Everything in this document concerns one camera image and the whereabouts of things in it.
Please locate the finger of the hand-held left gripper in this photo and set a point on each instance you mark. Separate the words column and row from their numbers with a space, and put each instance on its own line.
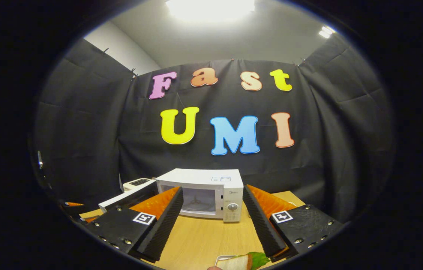
column 73, row 204

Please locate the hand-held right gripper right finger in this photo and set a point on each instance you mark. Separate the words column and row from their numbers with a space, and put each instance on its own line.
column 266, row 228

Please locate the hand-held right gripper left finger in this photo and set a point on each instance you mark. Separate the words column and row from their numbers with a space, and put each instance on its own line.
column 161, row 228

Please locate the sandwich with lettuce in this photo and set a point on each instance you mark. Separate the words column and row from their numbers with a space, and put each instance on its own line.
column 239, row 262

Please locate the white microwave oven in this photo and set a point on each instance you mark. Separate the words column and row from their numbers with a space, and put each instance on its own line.
column 204, row 178

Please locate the white ridged plate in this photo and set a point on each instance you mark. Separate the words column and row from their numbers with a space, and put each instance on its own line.
column 223, row 258

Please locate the white toaster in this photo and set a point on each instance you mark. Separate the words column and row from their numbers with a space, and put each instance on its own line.
column 136, row 183

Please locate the black backdrop cloth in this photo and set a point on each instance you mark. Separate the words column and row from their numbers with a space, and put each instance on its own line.
column 84, row 131

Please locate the small ceiling light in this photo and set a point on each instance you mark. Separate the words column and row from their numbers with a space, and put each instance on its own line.
column 326, row 32

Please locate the large ceiling light panel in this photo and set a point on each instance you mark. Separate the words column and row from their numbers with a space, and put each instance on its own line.
column 209, row 8

